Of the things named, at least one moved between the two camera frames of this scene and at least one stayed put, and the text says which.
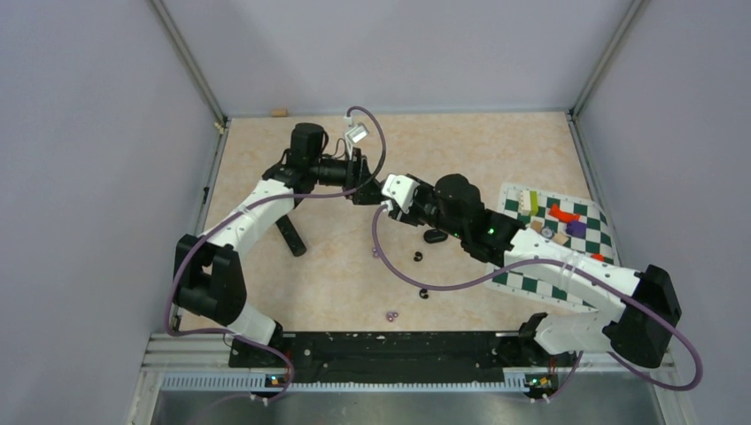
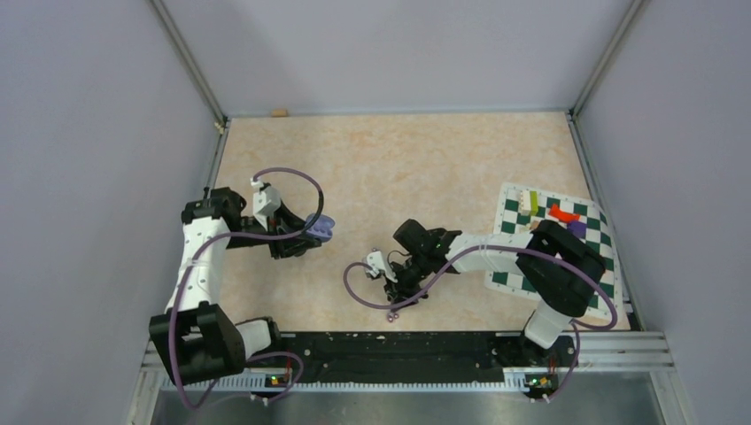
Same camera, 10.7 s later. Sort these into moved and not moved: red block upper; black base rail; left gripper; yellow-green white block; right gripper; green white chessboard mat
Moved: left gripper; right gripper
Not moved: green white chessboard mat; yellow-green white block; red block upper; black base rail
